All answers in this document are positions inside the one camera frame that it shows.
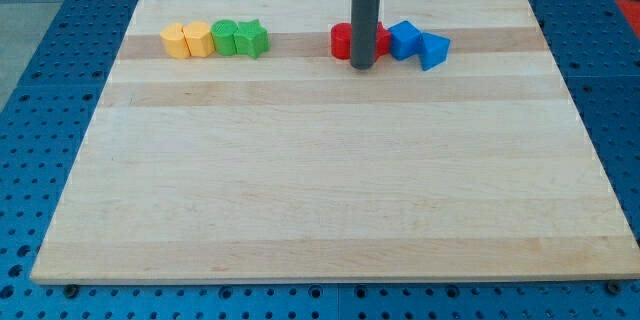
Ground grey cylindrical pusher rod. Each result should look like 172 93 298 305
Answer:
350 0 380 70

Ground wooden board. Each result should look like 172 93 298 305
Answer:
31 0 639 285

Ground blue cube block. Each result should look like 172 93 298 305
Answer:
388 20 421 61

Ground red circle block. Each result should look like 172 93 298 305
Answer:
330 23 352 60

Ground yellow hexagon block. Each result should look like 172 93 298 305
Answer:
183 22 215 57

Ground blue triangle block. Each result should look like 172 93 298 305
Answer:
418 32 451 71

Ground green star block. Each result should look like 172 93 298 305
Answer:
233 19 270 59

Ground yellow heart block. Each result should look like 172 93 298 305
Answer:
160 22 191 59

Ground green circle block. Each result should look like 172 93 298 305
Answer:
211 19 238 56

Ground red block behind rod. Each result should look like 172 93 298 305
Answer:
375 22 392 60

